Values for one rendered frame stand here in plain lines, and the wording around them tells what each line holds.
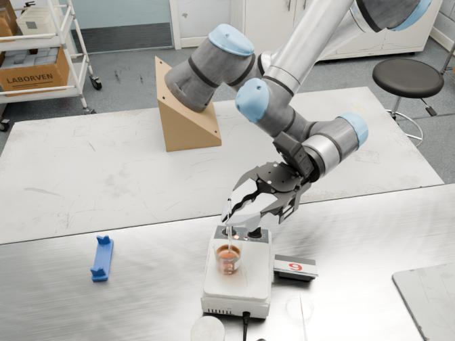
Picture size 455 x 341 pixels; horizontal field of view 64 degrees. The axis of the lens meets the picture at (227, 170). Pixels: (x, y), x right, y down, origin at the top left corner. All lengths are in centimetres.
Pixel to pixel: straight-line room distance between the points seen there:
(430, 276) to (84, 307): 72
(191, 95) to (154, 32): 257
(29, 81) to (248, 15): 163
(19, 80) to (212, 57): 199
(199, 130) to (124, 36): 264
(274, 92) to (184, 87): 38
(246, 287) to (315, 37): 49
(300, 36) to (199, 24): 285
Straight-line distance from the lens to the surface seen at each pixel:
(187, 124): 101
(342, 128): 72
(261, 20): 302
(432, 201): 105
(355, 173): 104
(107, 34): 360
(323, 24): 77
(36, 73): 277
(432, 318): 85
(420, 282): 88
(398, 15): 93
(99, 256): 87
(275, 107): 72
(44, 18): 263
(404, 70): 214
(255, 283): 70
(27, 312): 87
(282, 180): 61
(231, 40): 99
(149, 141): 111
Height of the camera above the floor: 161
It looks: 45 degrees down
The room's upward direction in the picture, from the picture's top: 1 degrees counter-clockwise
